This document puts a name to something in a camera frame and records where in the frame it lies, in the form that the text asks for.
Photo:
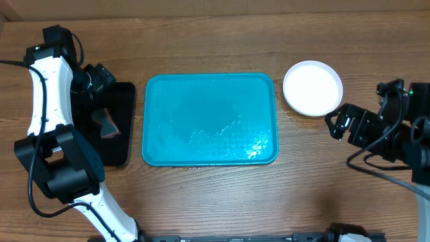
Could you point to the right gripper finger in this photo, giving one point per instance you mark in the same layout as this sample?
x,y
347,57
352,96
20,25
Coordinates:
x,y
348,109
337,124

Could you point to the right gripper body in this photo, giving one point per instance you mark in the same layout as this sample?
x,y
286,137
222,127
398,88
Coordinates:
x,y
364,130

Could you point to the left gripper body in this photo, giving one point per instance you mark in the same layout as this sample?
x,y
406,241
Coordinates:
x,y
86,82

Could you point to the white plate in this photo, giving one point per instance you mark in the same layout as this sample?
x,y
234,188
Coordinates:
x,y
312,88

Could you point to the orange sponge with dark scourer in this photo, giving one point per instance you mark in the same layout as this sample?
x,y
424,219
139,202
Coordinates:
x,y
108,128

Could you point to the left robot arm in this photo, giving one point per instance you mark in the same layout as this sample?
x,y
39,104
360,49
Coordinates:
x,y
64,170

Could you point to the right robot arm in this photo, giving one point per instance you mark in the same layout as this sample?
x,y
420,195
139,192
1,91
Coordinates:
x,y
409,113

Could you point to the black plastic tray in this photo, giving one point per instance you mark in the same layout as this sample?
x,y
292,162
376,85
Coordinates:
x,y
120,100

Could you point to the teal plastic tray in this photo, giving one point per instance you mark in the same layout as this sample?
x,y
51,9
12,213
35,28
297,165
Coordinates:
x,y
201,120

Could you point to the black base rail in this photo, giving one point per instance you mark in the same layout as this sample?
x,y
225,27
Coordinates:
x,y
296,237

